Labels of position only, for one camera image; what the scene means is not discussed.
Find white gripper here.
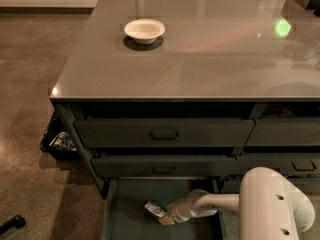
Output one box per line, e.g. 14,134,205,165
158,199,193,226

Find crushed silver redbull can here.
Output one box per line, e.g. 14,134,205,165
144,201,165,218

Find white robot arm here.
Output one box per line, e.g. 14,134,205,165
159,167,315,240

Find open bottom left drawer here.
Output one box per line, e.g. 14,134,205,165
101,178,226,240

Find middle left drawer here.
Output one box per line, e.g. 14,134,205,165
91,155,239,177

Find top left drawer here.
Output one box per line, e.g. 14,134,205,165
75,118,254,148

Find top right drawer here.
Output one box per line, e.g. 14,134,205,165
246,118,320,147

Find middle right drawer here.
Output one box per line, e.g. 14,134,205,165
236,153,320,175

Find dark cabinet with drawers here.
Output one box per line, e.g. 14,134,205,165
51,0,320,190

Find black bin with trash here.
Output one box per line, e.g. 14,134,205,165
40,112,80,161

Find black object on floor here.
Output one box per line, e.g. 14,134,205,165
0,215,26,235

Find white bowl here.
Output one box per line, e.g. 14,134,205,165
124,19,165,45

